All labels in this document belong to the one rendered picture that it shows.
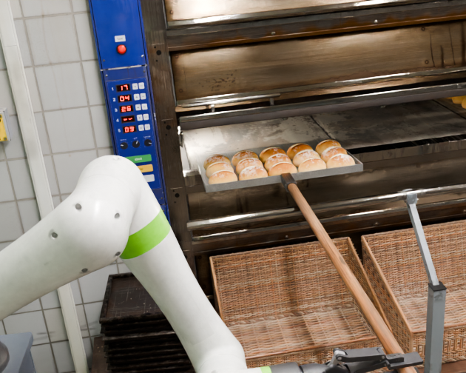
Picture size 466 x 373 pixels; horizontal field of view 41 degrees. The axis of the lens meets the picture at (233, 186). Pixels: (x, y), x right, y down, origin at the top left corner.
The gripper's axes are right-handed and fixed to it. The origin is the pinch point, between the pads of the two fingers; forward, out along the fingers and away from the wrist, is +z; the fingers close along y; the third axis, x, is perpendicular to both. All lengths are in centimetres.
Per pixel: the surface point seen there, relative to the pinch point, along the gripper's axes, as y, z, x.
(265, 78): -31, -1, -116
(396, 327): 52, 33, -78
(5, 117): -29, -88, -113
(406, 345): 53, 33, -70
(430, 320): 35, 35, -57
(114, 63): -42, -51, -115
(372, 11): -50, 37, -116
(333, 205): 2, 11, -80
